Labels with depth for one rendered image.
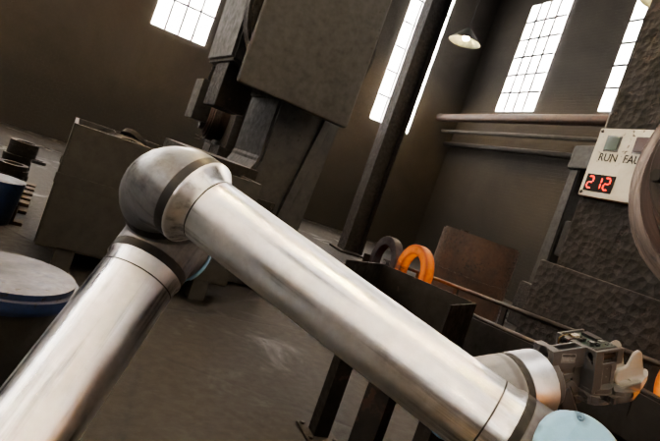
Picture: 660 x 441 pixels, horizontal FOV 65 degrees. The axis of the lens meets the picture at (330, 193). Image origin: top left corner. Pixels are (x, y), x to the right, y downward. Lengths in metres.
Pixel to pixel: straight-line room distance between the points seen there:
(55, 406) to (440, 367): 0.43
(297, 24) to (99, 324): 2.76
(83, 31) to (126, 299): 9.99
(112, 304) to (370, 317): 0.34
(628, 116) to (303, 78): 2.18
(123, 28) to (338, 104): 7.60
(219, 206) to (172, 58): 10.02
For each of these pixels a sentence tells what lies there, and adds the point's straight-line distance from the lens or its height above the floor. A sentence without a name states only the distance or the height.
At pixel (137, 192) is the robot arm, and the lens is 0.67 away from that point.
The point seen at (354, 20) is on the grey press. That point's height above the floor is 1.91.
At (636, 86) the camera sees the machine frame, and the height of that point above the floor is 1.36.
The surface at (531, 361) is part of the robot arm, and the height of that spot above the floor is 0.74.
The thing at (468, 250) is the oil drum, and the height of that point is 0.76.
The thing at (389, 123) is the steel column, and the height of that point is 2.04.
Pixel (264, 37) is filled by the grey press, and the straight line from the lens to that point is 3.20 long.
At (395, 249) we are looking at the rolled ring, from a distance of 1.82.
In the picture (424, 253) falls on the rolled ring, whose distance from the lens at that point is 1.68.
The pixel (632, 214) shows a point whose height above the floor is 1.02.
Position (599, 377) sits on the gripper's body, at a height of 0.74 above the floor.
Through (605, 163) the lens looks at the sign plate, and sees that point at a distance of 1.46.
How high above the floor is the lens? 0.87
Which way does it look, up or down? 1 degrees down
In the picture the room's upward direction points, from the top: 20 degrees clockwise
